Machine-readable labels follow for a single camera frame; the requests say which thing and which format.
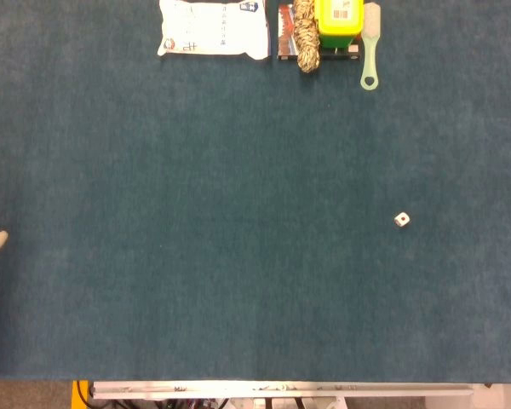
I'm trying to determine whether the yellow-green plastic container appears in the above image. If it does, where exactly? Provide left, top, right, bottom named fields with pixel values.
left=313, top=0, right=365, bottom=49

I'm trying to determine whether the pale green handled brush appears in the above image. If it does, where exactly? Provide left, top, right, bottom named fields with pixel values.
left=359, top=2, right=382, bottom=91

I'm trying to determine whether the yellow frame post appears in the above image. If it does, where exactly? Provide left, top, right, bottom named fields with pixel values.
left=71, top=380, right=89, bottom=409

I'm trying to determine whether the white printed plastic bag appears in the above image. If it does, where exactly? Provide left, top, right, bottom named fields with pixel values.
left=157, top=0, right=271, bottom=60

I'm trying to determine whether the black cable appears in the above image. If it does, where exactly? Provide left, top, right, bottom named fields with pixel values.
left=77, top=380, right=95, bottom=409

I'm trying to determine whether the braided beige rope bundle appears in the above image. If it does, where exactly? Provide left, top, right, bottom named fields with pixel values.
left=292, top=0, right=322, bottom=74

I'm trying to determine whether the aluminium frame rail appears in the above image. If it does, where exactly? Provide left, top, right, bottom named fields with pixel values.
left=89, top=381, right=480, bottom=400

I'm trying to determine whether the red and black printed box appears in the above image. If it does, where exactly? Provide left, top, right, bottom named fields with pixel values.
left=277, top=3, right=361, bottom=61

